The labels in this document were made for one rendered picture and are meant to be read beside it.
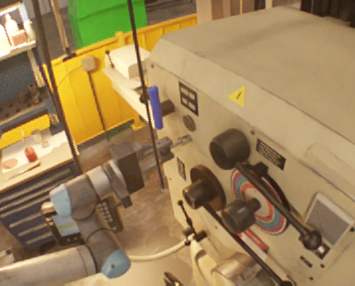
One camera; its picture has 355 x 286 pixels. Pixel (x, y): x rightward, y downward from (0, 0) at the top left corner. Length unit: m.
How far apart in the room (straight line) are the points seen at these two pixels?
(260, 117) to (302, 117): 0.08
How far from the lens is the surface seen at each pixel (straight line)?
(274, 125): 0.50
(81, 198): 0.64
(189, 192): 0.73
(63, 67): 2.91
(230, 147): 0.51
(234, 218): 0.55
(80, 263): 0.62
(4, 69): 2.15
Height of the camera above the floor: 2.17
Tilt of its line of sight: 40 degrees down
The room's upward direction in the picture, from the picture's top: 7 degrees counter-clockwise
